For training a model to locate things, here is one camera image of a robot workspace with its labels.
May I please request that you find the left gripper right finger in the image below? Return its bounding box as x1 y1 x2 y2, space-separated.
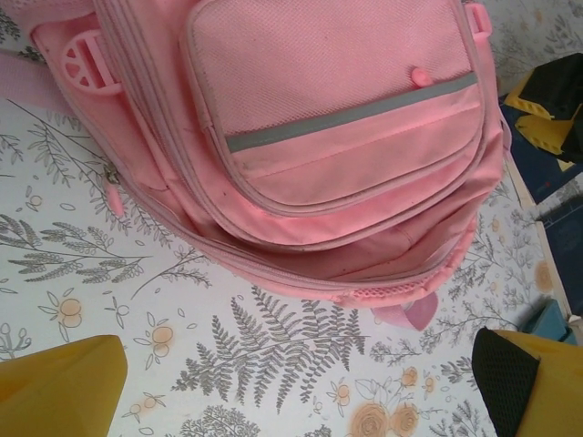
473 328 583 437

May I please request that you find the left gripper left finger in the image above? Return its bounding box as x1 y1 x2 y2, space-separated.
0 335 128 437

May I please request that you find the small teal wallet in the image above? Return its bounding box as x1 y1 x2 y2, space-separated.
518 300 576 347

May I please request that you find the pink backpack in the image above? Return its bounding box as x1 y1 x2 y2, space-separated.
0 0 514 332

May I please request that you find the floral tablecloth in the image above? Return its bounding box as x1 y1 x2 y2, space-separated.
0 0 583 437

